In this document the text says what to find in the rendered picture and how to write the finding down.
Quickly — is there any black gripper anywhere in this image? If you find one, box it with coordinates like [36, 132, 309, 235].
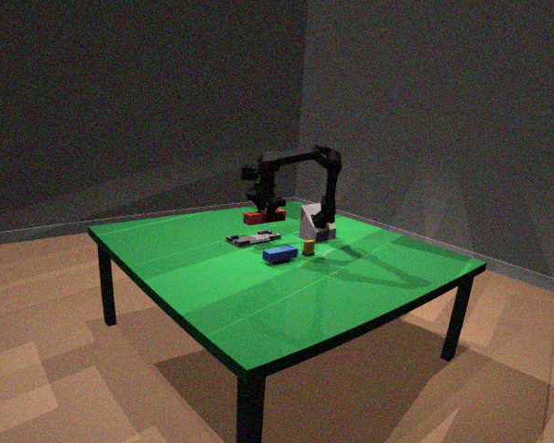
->
[252, 181, 286, 222]

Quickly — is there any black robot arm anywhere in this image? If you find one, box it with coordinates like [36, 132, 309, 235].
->
[241, 145, 342, 229]

